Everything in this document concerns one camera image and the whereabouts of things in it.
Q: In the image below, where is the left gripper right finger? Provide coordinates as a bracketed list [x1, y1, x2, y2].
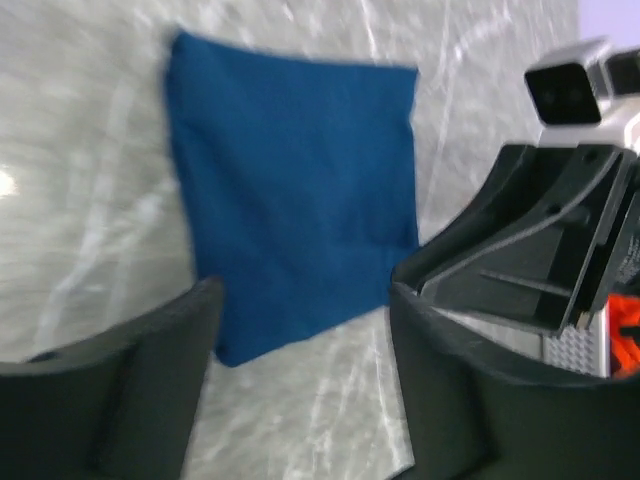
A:
[390, 283, 639, 479]

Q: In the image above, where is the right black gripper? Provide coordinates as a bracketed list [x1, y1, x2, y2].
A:
[392, 144, 639, 333]

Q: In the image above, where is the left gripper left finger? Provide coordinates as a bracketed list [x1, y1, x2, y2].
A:
[1, 278, 224, 479]

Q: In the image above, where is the blue t shirt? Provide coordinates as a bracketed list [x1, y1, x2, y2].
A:
[164, 31, 419, 367]

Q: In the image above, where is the orange t shirt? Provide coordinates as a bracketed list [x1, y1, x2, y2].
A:
[607, 294, 639, 378]

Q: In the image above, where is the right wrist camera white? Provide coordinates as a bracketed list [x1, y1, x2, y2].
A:
[524, 37, 639, 152]

